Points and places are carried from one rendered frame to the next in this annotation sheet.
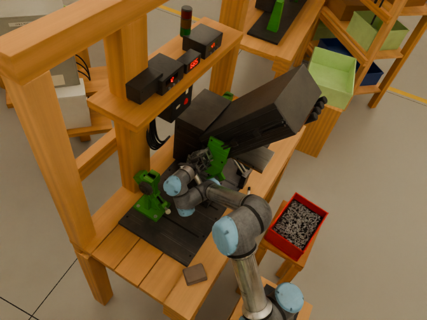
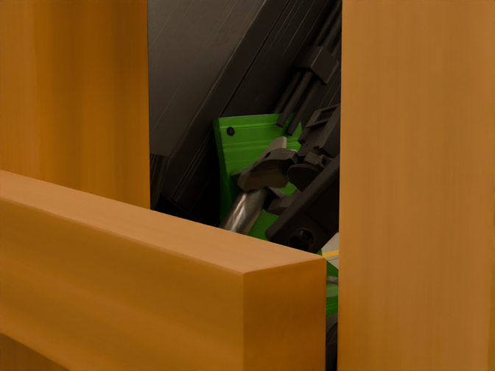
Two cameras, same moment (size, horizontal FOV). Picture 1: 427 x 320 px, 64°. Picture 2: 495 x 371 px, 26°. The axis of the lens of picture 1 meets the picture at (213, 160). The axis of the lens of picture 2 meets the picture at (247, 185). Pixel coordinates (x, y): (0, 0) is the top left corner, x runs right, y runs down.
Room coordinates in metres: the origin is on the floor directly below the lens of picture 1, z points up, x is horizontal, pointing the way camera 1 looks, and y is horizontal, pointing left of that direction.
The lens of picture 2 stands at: (0.55, 1.01, 1.39)
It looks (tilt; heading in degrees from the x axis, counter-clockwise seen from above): 9 degrees down; 301
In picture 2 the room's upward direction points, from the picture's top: straight up
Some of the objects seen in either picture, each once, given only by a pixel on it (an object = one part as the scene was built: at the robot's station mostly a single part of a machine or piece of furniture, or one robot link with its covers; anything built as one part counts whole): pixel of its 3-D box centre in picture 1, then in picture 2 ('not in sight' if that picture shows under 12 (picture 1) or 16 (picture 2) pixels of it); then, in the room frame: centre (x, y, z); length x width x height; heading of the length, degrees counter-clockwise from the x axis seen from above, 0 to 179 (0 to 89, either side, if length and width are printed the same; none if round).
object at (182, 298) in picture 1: (248, 201); not in sight; (1.14, -0.25, 0.82); 1.50 x 0.14 x 0.15; 158
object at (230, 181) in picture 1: (208, 172); not in sight; (1.24, 0.01, 0.89); 1.10 x 0.42 x 0.02; 158
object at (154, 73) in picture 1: (145, 85); not in sight; (1.06, 0.32, 1.59); 0.15 x 0.07 x 0.07; 158
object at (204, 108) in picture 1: (201, 130); not in sight; (1.40, 0.10, 1.07); 0.30 x 0.18 x 0.34; 158
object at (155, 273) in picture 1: (201, 212); not in sight; (1.24, 0.01, 0.44); 1.49 x 0.70 x 0.88; 158
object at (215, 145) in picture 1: (218, 153); (254, 205); (1.15, -0.02, 1.17); 0.13 x 0.12 x 0.20; 158
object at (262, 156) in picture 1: (236, 146); not in sight; (1.28, -0.11, 1.11); 0.39 x 0.16 x 0.03; 68
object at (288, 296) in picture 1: (284, 301); not in sight; (0.51, -0.39, 1.11); 0.13 x 0.12 x 0.14; 135
